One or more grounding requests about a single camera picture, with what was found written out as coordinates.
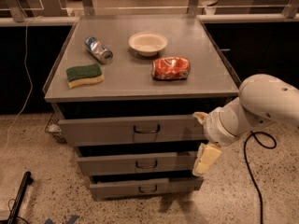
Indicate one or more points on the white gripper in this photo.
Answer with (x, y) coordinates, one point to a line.
(214, 126)

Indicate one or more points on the grey top drawer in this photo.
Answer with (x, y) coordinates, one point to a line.
(129, 130)

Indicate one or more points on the grey drawer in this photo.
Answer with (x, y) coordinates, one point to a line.
(156, 186)
(129, 130)
(137, 163)

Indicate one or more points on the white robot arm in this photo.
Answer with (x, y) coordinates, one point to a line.
(262, 100)

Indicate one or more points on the grey middle drawer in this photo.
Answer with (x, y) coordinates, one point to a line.
(137, 163)

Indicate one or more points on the grey metal drawer cabinet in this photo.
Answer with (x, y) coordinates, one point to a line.
(128, 89)

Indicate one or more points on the grey bottom drawer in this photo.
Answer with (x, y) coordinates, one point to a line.
(156, 186)

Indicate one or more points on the crushed orange soda can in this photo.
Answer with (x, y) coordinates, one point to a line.
(170, 68)

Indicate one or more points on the white paper bowl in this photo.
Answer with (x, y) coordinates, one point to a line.
(147, 44)

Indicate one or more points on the blue silver soda can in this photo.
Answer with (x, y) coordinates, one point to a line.
(99, 51)

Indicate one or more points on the green yellow sponge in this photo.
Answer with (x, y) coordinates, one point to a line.
(84, 75)

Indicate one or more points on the black bar on floor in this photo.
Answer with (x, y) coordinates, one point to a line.
(25, 182)

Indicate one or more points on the wire mesh basket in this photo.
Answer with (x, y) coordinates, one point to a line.
(53, 129)

